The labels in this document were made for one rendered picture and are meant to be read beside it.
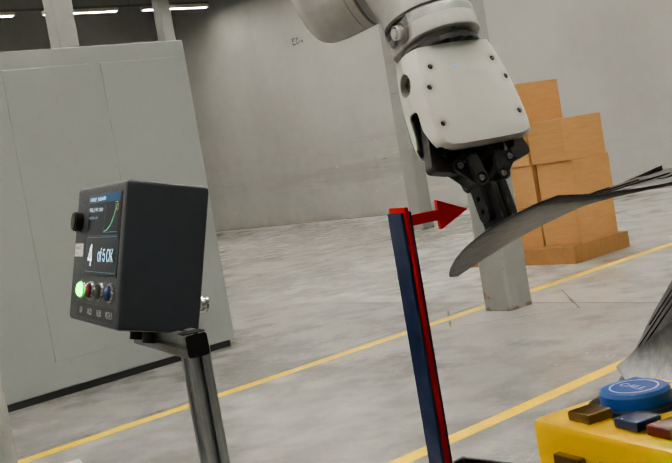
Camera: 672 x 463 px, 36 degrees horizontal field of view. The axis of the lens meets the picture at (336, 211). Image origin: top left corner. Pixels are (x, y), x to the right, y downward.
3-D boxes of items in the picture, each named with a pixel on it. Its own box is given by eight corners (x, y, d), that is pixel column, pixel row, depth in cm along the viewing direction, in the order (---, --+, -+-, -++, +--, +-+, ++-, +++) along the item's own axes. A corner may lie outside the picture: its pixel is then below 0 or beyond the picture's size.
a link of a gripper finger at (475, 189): (456, 157, 90) (482, 229, 89) (486, 151, 92) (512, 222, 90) (439, 170, 93) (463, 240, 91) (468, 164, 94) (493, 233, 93)
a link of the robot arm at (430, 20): (406, 2, 90) (417, 33, 89) (488, -7, 94) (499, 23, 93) (366, 47, 97) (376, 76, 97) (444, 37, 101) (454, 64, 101)
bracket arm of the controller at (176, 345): (211, 354, 128) (207, 330, 128) (188, 360, 127) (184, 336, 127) (154, 339, 150) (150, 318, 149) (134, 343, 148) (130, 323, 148)
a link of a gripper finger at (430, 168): (405, 153, 89) (459, 184, 90) (432, 84, 93) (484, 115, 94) (399, 158, 90) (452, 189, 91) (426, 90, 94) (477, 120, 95)
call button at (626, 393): (689, 408, 59) (685, 378, 59) (636, 427, 57) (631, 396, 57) (639, 399, 62) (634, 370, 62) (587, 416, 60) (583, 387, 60)
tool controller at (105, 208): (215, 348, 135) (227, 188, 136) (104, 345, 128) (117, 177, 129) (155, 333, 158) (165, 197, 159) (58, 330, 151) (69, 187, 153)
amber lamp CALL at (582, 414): (614, 417, 58) (612, 406, 58) (589, 426, 57) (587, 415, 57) (592, 412, 59) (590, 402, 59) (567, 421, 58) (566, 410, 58)
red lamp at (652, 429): (698, 431, 53) (696, 420, 53) (672, 441, 52) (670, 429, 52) (671, 426, 54) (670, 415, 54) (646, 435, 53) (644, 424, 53)
